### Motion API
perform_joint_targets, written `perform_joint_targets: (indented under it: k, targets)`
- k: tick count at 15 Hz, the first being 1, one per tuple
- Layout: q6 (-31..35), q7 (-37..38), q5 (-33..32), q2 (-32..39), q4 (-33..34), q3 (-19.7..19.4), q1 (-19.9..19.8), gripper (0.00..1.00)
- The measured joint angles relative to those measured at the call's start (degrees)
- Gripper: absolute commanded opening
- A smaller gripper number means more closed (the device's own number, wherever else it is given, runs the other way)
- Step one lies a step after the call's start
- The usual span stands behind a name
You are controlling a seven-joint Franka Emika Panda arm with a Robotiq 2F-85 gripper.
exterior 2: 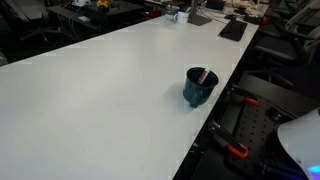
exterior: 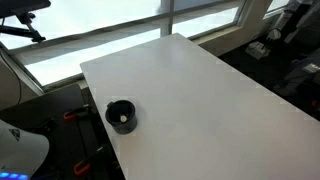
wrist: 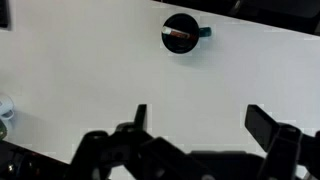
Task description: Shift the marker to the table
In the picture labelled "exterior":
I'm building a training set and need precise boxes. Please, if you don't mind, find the orange black clamp far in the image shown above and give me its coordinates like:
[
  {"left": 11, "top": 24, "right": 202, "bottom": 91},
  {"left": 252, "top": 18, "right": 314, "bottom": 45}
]
[{"left": 63, "top": 104, "right": 92, "bottom": 121}]

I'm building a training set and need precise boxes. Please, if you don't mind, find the orange black clamp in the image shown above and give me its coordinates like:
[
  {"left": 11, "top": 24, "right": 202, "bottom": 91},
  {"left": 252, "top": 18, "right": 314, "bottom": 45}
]
[
  {"left": 63, "top": 104, "right": 92, "bottom": 121},
  {"left": 73, "top": 146, "right": 106, "bottom": 176}
]

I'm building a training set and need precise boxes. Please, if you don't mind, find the orange black clamp near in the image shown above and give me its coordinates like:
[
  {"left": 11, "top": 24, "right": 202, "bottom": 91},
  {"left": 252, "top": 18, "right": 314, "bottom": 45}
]
[{"left": 73, "top": 146, "right": 106, "bottom": 176}]

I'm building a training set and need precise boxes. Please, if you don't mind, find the white power strip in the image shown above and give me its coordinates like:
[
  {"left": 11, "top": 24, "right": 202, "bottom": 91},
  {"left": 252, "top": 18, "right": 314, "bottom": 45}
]
[{"left": 245, "top": 41, "right": 270, "bottom": 60}]

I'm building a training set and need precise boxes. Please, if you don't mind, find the red marker with white cap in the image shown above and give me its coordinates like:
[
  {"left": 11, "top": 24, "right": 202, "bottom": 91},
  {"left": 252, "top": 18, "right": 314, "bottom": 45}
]
[{"left": 120, "top": 116, "right": 127, "bottom": 122}]

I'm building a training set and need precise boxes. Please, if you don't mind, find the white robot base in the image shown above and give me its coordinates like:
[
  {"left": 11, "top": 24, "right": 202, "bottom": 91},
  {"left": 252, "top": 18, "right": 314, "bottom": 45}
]
[{"left": 0, "top": 120, "right": 50, "bottom": 180}]

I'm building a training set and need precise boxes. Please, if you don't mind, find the black perforated mounting board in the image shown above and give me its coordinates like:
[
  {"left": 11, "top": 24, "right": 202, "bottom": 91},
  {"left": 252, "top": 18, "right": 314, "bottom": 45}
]
[{"left": 0, "top": 85, "right": 117, "bottom": 180}]

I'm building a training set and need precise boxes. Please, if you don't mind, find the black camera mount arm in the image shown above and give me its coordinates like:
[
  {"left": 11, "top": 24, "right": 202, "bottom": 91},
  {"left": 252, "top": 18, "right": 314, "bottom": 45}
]
[{"left": 0, "top": 0, "right": 51, "bottom": 43}]

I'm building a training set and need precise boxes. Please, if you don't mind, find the dark blue mug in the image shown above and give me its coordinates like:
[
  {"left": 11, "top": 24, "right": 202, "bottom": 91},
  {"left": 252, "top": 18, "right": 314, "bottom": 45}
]
[{"left": 105, "top": 100, "right": 138, "bottom": 135}]

